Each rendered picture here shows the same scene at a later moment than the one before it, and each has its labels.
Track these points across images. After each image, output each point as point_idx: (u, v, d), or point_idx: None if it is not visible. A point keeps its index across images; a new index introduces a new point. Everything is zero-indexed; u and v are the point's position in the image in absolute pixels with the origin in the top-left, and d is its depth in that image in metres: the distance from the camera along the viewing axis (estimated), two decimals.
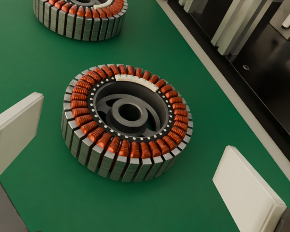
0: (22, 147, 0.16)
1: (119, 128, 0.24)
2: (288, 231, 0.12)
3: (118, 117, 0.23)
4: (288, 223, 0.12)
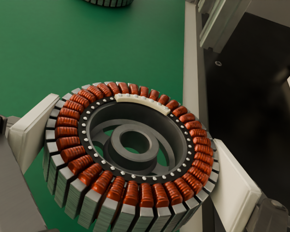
0: (42, 146, 0.17)
1: (122, 164, 0.17)
2: (264, 218, 0.12)
3: (119, 149, 0.17)
4: (264, 210, 0.13)
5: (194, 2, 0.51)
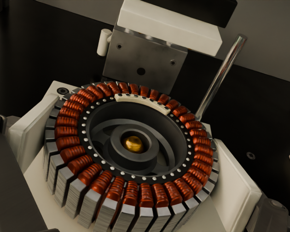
0: (42, 145, 0.17)
1: (122, 164, 0.17)
2: (264, 218, 0.12)
3: (119, 149, 0.17)
4: (264, 210, 0.13)
5: None
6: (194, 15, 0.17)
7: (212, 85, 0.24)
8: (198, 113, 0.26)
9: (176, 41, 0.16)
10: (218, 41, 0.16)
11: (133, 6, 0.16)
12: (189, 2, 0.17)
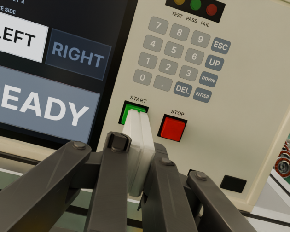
0: None
1: None
2: (163, 180, 0.13)
3: None
4: (159, 171, 0.13)
5: None
6: None
7: None
8: None
9: None
10: None
11: None
12: None
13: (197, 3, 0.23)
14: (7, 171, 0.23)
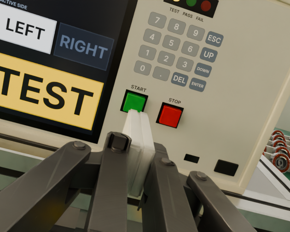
0: None
1: None
2: (163, 180, 0.13)
3: None
4: (159, 171, 0.13)
5: None
6: None
7: None
8: None
9: None
10: None
11: None
12: None
13: (192, 0, 0.25)
14: (18, 153, 0.25)
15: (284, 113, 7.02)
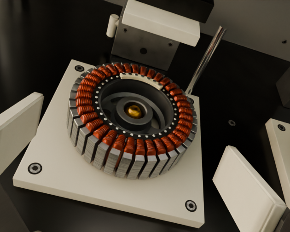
0: (22, 147, 0.16)
1: (124, 126, 0.24)
2: (288, 231, 0.12)
3: (123, 115, 0.23)
4: (288, 223, 0.12)
5: None
6: (181, 14, 0.22)
7: (200, 65, 0.29)
8: (188, 88, 0.31)
9: (165, 35, 0.21)
10: (197, 36, 0.21)
11: (133, 8, 0.21)
12: (177, 4, 0.22)
13: None
14: None
15: None
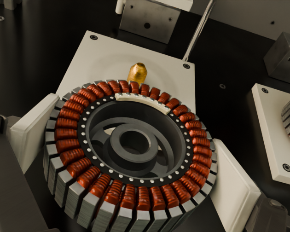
0: (42, 145, 0.17)
1: (121, 164, 0.18)
2: (263, 218, 0.12)
3: (118, 150, 0.17)
4: (263, 209, 0.13)
5: None
6: None
7: (194, 34, 0.35)
8: (185, 55, 0.37)
9: (165, 2, 0.27)
10: (190, 2, 0.27)
11: None
12: None
13: None
14: None
15: None
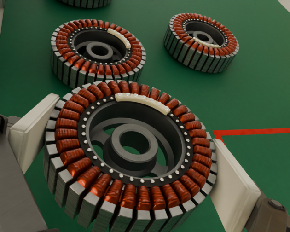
0: (42, 145, 0.17)
1: (121, 165, 0.18)
2: (264, 218, 0.12)
3: (119, 150, 0.17)
4: (263, 209, 0.13)
5: None
6: None
7: None
8: None
9: None
10: None
11: None
12: None
13: None
14: None
15: None
